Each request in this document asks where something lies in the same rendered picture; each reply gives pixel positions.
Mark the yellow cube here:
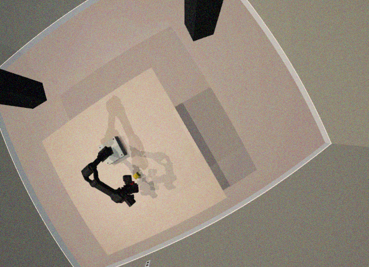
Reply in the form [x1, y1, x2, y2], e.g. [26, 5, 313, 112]
[133, 172, 140, 180]

